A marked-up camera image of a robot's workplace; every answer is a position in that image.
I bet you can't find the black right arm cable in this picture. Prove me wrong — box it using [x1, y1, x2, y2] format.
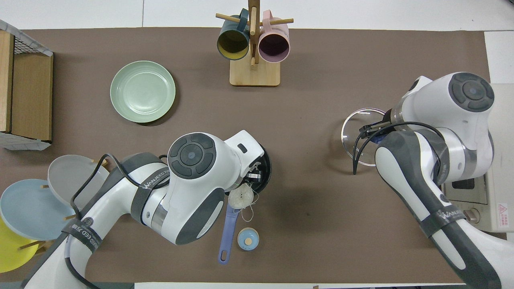
[353, 122, 441, 175]

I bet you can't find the small blue shaker jar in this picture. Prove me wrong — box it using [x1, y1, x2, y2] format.
[237, 227, 260, 251]

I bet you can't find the black wire basket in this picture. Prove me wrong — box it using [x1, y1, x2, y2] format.
[0, 132, 53, 151]

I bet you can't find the brown table mat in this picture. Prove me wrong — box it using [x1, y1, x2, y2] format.
[0, 27, 491, 283]

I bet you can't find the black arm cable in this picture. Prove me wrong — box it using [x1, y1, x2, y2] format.
[64, 154, 169, 289]
[353, 122, 441, 175]

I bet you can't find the dark pot blue handle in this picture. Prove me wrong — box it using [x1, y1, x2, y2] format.
[218, 144, 272, 265]

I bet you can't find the glass lid blue knob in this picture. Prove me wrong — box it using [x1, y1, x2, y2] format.
[341, 108, 392, 167]

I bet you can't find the grey plate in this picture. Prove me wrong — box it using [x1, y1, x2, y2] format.
[47, 155, 110, 209]

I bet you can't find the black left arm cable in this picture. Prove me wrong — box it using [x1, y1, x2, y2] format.
[64, 154, 169, 289]

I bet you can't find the light wooden board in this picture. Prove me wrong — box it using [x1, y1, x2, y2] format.
[0, 31, 15, 133]

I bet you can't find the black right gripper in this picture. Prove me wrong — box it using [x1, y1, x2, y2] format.
[359, 109, 399, 140]

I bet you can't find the light green plate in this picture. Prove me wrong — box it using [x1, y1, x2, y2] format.
[110, 61, 176, 123]

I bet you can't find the dark teal mug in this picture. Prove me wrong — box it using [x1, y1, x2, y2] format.
[217, 9, 250, 61]

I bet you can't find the wooden plate rack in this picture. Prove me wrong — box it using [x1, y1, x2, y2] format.
[18, 158, 110, 256]

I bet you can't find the wooden mug tree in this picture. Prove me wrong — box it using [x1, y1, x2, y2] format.
[216, 0, 294, 87]

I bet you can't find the pink mug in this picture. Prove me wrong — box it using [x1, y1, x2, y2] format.
[258, 10, 290, 63]

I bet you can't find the yellow plate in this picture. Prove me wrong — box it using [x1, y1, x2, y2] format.
[0, 217, 41, 273]

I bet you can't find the white toaster oven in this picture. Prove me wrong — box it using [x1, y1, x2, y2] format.
[442, 83, 514, 233]

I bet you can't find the light blue plate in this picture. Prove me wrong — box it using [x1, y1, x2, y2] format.
[0, 179, 77, 241]

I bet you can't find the white vermicelli bundle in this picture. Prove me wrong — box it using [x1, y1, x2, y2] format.
[228, 183, 258, 224]

